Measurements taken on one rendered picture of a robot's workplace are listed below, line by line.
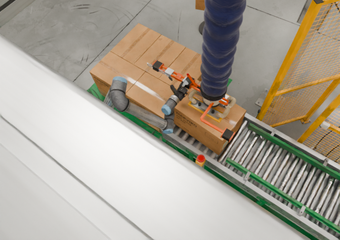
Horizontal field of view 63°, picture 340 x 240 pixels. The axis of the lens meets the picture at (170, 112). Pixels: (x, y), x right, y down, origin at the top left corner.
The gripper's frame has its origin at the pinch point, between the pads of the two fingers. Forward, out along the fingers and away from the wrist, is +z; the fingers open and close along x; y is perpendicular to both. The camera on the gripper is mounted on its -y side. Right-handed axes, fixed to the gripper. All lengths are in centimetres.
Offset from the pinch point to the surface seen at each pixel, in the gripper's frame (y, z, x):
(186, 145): 22, -33, -62
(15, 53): 68, -116, 200
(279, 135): 95, 31, -62
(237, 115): 52, 8, -26
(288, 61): 70, 40, 33
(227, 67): 38, -4, 52
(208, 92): 28.8, -10.6, 20.0
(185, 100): 2.1, -4.4, -26.4
